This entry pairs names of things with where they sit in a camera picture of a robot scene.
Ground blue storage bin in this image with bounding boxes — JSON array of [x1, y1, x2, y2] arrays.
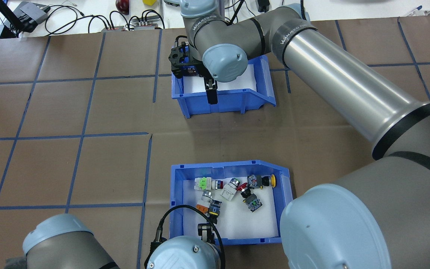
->
[[171, 54, 277, 119]]

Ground blue bin with buttons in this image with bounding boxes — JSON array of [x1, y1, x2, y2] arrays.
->
[[169, 160, 294, 246]]

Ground silver button orange block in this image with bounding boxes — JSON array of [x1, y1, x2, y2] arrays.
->
[[196, 190, 213, 214]]

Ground silver button white block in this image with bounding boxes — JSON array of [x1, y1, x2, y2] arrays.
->
[[220, 178, 240, 201]]

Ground yellow mushroom push button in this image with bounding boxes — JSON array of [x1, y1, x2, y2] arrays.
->
[[247, 174, 277, 189]]

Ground grey dock box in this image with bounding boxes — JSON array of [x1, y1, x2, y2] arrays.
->
[[13, 1, 50, 25]]

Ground green white contact block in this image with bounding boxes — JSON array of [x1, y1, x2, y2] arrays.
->
[[194, 177, 224, 192]]

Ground white desk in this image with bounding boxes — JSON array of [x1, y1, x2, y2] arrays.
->
[[0, 0, 430, 38]]

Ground black stand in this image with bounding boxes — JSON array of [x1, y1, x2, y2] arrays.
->
[[0, 0, 27, 38]]

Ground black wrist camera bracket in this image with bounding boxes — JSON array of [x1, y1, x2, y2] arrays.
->
[[168, 35, 192, 79]]

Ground black blue yellow switch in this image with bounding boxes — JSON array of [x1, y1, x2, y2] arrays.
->
[[208, 200, 223, 218]]

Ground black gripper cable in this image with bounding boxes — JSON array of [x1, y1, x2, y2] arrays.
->
[[145, 204, 226, 269]]

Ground red push button switch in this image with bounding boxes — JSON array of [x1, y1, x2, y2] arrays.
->
[[237, 182, 263, 213]]

